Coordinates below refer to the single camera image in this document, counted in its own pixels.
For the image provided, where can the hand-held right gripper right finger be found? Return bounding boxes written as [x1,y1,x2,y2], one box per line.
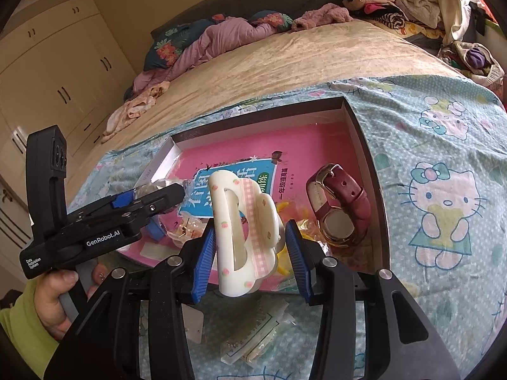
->
[285,219,462,380]

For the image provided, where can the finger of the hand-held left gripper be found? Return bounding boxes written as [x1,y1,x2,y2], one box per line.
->
[65,190,137,218]
[115,184,187,227]

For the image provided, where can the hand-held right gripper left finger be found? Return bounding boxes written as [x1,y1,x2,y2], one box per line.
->
[43,222,216,380]

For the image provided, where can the clear packet gold earrings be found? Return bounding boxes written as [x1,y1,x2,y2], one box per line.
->
[166,205,207,242]

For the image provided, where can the cream hair claw clip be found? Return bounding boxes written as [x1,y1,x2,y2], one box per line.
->
[208,169,284,298]

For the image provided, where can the red leather strap watch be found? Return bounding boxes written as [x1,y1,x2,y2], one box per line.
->
[306,163,371,248]

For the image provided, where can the shallow cardboard box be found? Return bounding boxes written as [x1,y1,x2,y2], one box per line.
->
[132,96,391,276]

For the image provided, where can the person's left forearm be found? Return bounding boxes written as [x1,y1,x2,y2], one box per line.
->
[0,277,52,349]

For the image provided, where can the person's left hand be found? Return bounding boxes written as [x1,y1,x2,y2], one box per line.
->
[34,263,107,341]

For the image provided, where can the white card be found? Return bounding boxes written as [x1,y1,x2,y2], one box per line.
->
[180,308,204,343]

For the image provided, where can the labelled clear plastic packet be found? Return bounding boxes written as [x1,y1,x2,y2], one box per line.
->
[220,297,296,365]

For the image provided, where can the pink book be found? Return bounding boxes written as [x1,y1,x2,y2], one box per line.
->
[123,123,371,291]

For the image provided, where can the pink and cream clothes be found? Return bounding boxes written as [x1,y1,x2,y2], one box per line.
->
[101,81,171,143]

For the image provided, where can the cartoon cat print quilt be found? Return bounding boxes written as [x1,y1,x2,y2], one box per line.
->
[67,75,507,380]

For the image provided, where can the cream wardrobe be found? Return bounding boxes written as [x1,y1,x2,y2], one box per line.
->
[0,0,137,222]

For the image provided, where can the dark floral pillow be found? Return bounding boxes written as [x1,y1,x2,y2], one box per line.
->
[247,10,294,33]
[143,22,210,71]

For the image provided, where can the purple quilt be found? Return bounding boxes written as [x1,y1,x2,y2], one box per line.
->
[132,16,278,93]

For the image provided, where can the beige bedspread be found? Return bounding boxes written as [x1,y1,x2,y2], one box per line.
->
[67,20,468,206]

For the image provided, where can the pink fuzzy garment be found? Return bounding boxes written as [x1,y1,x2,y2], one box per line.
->
[292,3,355,32]

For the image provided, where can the basket of clothes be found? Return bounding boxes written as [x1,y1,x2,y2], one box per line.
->
[438,41,505,88]

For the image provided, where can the pile of mixed clothes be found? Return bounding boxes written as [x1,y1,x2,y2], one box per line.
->
[341,0,444,38]

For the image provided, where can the black garment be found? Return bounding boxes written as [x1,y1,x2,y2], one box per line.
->
[467,1,489,36]

